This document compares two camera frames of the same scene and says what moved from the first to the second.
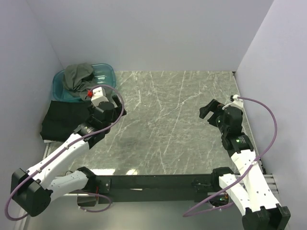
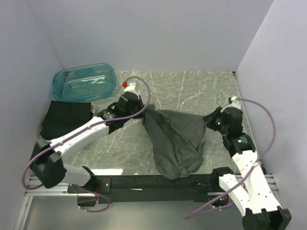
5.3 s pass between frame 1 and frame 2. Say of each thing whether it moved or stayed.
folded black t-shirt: stayed
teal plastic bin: stayed
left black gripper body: moved
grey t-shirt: moved
